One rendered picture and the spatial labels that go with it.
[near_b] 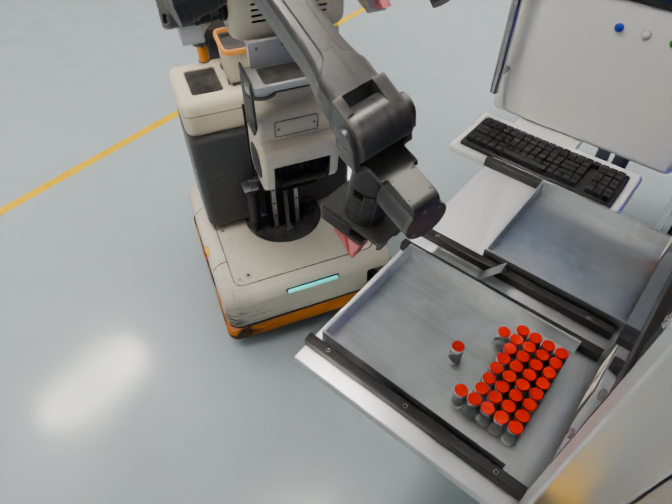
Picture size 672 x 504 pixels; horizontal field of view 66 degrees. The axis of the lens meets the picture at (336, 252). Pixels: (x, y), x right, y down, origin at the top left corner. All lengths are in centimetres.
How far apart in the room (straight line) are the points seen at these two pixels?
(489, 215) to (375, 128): 64
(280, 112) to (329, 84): 83
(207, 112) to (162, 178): 109
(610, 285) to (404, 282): 39
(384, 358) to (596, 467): 42
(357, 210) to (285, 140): 80
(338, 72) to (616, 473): 47
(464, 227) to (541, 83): 56
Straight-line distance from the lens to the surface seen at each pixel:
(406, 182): 58
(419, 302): 97
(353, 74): 58
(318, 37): 60
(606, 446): 55
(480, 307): 99
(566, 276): 109
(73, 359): 213
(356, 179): 63
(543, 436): 89
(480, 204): 118
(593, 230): 120
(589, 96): 151
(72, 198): 274
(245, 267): 182
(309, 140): 144
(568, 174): 141
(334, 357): 87
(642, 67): 145
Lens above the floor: 166
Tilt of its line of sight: 48 degrees down
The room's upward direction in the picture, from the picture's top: straight up
